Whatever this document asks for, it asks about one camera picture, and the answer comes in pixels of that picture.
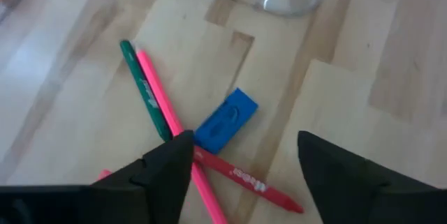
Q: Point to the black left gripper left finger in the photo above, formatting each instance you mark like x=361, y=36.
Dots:
x=157, y=189

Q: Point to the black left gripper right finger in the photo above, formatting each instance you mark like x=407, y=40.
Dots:
x=342, y=196

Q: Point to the small pink eraser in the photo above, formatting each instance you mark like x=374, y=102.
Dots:
x=104, y=175

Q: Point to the blue block eraser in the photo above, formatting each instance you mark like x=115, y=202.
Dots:
x=227, y=119

